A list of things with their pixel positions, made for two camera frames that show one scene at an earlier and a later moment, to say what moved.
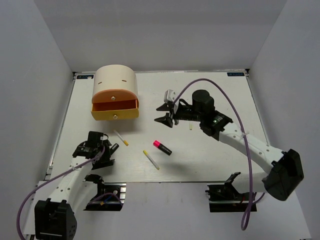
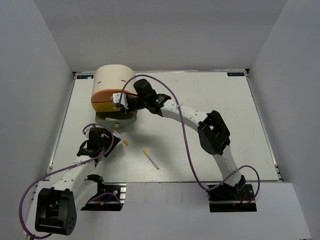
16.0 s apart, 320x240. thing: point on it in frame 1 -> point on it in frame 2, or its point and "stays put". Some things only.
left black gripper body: (105, 160) -> (106, 145)
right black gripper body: (186, 112) -> (134, 103)
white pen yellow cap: (151, 159) stays put
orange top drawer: (108, 95) stays put
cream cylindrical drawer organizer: (115, 77) stays put
